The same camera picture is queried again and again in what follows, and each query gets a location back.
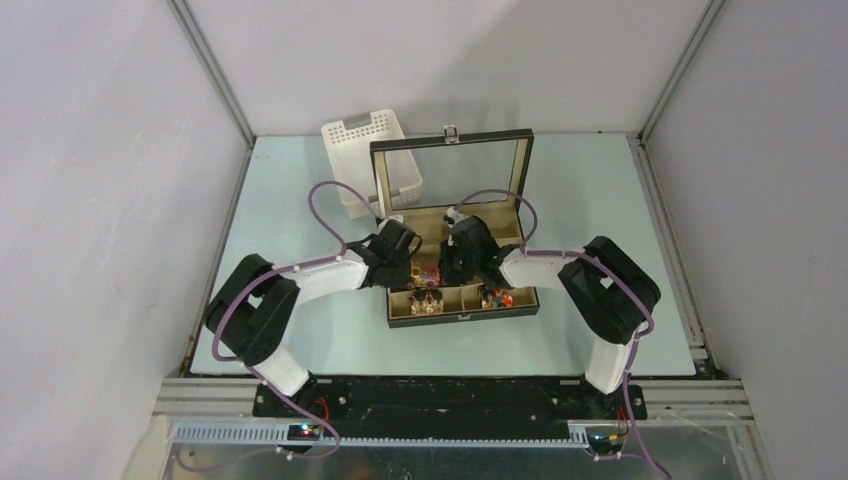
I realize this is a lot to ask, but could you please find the colourful patterned tie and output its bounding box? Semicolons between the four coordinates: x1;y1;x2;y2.
410;264;442;288

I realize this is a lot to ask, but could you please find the black compartment tie box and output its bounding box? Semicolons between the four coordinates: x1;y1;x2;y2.
369;126;539;328

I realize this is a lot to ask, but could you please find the white perforated plastic basket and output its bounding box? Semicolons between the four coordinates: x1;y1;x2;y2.
321;109;423;207

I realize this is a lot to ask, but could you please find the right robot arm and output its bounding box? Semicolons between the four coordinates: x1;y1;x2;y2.
443;208;661;418

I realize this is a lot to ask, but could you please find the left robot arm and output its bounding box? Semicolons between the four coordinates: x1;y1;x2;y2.
203;216;422;417

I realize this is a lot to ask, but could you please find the rolled tie near compartment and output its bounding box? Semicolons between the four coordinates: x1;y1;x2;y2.
478;285;514;310

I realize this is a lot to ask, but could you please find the rolled tie compartment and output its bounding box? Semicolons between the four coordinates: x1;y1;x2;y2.
478;285;514;310
409;289;445;316

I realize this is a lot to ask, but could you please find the rolled tie far compartment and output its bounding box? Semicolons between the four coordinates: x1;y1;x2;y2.
409;289;445;316

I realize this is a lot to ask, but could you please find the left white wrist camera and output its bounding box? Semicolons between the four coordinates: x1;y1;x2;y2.
379;214;404;227

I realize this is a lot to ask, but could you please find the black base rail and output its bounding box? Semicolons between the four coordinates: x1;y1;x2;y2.
292;375;647;441

